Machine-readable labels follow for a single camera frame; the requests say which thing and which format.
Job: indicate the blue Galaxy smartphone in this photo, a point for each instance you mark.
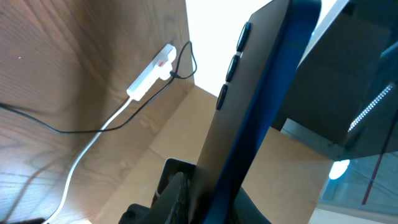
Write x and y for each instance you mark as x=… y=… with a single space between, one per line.
x=269 y=50

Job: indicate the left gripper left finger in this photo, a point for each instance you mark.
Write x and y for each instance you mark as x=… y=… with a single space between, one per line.
x=172 y=207

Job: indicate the white charger adapter plug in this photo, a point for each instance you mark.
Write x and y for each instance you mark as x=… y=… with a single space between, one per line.
x=164 y=69

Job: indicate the white power strip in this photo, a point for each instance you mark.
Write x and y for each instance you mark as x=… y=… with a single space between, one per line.
x=149 y=75

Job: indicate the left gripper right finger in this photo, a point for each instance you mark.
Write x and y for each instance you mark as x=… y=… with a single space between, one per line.
x=244 y=211

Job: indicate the brown cardboard panel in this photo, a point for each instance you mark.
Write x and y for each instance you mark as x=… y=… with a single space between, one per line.
x=284 y=180

